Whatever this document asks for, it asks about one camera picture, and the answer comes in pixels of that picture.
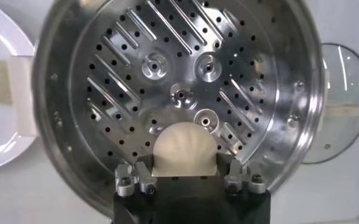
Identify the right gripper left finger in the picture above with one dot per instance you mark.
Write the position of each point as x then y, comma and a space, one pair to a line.
142, 179

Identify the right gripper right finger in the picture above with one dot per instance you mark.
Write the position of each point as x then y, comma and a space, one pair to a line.
235, 176

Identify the white steamed baozi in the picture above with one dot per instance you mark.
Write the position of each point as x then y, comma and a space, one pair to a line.
185, 149

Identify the round glass pot lid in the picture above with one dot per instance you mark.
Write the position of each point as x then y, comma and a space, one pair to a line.
343, 106

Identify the perforated steel steamer basket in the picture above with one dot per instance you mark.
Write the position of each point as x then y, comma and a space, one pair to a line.
179, 45

